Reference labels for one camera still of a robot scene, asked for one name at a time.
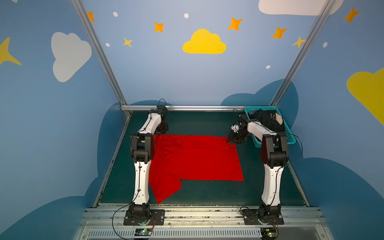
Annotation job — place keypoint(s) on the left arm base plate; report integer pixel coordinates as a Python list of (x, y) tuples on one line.
[(145, 218)]

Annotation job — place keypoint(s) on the front aluminium rail frame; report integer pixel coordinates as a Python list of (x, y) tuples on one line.
[(201, 223)]

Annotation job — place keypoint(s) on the aluminium rail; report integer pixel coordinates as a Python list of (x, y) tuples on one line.
[(300, 189), (111, 135)]

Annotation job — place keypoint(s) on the left aluminium corner post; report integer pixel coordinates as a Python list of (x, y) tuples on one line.
[(88, 26)]

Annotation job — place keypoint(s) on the red t-shirt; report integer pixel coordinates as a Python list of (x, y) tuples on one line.
[(197, 158)]

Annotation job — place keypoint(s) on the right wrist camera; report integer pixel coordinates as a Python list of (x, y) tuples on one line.
[(241, 124)]

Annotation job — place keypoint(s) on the left side aluminium rail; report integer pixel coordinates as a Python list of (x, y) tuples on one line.
[(111, 135)]

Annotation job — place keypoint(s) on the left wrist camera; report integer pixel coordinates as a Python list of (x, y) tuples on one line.
[(162, 110)]

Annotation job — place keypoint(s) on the black t-shirt in basket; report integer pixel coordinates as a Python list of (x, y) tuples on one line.
[(270, 119)]

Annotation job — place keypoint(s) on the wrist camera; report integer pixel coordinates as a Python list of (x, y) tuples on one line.
[(162, 110), (241, 124)]

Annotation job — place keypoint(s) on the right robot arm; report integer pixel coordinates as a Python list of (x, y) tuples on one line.
[(274, 155)]

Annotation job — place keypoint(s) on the green circuit board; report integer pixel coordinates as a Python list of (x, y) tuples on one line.
[(143, 232), (269, 234)]

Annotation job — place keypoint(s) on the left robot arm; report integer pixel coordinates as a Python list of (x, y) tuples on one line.
[(143, 152)]

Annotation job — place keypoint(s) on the aluminium corner post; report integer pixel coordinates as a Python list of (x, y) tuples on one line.
[(304, 50), (88, 26)]

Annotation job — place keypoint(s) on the left green circuit board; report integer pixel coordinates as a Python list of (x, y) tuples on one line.
[(143, 232)]

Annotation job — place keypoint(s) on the teal plastic basket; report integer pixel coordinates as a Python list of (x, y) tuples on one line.
[(257, 143)]

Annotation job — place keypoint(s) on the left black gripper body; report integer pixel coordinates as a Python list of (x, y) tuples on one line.
[(162, 128)]

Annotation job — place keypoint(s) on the back aluminium frame bar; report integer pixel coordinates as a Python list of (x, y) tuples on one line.
[(185, 108)]

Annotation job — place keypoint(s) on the right aluminium corner post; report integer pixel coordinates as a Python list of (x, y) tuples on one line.
[(304, 50)]

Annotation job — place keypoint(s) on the right green circuit board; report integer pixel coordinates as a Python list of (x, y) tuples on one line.
[(269, 234)]

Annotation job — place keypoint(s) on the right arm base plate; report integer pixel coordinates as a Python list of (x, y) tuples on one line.
[(255, 217)]

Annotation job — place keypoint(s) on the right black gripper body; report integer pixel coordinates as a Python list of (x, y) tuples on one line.
[(237, 137)]

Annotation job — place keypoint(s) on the right side aluminium rail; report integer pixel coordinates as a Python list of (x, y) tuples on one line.
[(300, 189)]

